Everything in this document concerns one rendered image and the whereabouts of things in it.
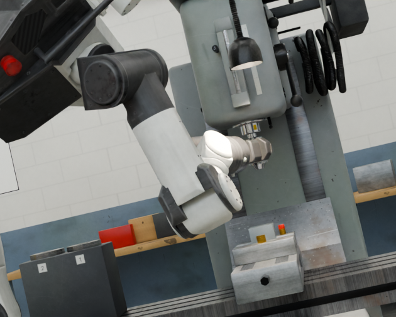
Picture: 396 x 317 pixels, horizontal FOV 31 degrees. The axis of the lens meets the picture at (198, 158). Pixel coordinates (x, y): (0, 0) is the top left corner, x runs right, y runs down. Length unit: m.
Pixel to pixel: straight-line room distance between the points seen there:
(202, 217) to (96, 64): 0.34
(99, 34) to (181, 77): 0.85
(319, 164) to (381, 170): 3.33
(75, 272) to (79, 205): 4.45
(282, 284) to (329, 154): 0.66
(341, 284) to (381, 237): 4.35
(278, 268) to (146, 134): 0.48
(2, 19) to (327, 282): 0.91
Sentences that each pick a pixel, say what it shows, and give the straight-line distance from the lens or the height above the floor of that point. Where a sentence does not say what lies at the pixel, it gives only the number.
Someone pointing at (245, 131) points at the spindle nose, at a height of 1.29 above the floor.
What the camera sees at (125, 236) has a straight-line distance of 5.60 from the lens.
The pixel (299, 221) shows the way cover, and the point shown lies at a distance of 2.15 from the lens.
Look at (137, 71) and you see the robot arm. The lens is 1.31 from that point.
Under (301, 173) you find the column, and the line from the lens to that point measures 2.16.
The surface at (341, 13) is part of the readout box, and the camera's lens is 2.04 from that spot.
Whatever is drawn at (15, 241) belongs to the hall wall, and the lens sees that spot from 6.50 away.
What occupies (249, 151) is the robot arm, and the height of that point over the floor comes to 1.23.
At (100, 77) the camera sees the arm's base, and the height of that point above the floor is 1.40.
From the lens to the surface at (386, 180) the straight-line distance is 5.48.
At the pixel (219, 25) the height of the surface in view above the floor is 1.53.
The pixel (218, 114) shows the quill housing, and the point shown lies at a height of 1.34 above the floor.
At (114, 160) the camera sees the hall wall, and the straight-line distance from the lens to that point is 6.20.
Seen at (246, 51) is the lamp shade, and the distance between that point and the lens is 1.55.
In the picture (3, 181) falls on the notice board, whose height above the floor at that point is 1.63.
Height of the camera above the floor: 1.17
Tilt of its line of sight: 2 degrees up
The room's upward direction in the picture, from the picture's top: 13 degrees counter-clockwise
